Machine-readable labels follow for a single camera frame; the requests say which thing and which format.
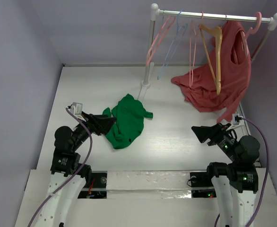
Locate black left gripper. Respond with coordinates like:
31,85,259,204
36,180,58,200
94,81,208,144
71,110,116,150

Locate green t shirt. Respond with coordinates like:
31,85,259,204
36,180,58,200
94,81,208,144
103,94,153,149

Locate wooden clothes hanger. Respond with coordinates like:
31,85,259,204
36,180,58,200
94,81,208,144
198,12,224,96

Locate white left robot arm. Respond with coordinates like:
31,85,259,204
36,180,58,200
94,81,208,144
28,113,116,227

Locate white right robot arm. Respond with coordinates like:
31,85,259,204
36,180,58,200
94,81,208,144
191,123,260,227

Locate red t shirt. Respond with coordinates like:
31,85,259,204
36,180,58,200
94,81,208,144
171,21,251,122

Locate pink thick plastic hanger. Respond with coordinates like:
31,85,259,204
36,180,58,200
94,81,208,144
146,16,176,66

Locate pink hanger holding red shirt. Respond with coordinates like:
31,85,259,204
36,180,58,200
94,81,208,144
230,11,263,64

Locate white clothes rack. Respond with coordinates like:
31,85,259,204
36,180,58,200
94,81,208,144
138,3,277,102

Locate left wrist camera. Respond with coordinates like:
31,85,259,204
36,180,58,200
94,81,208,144
66,102,83,118

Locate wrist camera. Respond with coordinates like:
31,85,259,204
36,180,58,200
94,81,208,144
66,102,83,118
232,113,242,125

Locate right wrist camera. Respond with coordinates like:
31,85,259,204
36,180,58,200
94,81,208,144
232,113,242,125

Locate pink thin wire hanger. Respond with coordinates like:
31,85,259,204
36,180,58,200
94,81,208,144
189,20,198,87

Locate light blue wire hanger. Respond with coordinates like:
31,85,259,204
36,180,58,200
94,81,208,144
157,10,188,80

